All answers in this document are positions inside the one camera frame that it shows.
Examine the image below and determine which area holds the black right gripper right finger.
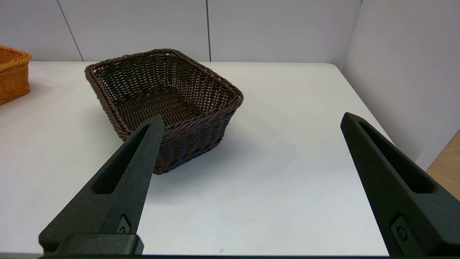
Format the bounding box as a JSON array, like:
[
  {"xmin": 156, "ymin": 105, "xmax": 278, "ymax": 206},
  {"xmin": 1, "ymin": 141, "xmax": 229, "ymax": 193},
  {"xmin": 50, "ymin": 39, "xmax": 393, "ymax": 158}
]
[{"xmin": 340, "ymin": 112, "xmax": 460, "ymax": 257}]

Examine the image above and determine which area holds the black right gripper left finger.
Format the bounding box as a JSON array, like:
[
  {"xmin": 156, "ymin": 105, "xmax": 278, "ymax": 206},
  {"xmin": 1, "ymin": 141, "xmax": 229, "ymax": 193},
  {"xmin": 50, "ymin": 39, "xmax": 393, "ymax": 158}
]
[{"xmin": 39, "ymin": 115, "xmax": 165, "ymax": 255}]

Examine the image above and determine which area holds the dark brown wicker basket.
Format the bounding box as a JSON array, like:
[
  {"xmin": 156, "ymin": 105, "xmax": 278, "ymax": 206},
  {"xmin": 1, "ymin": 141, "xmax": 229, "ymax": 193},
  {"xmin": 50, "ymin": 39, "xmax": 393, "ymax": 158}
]
[{"xmin": 85, "ymin": 49, "xmax": 244, "ymax": 175}]

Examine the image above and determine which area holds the orange wicker basket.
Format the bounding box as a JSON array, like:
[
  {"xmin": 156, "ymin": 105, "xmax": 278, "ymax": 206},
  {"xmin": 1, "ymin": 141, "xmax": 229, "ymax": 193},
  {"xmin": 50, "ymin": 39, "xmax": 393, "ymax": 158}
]
[{"xmin": 0, "ymin": 45, "xmax": 32, "ymax": 106}]

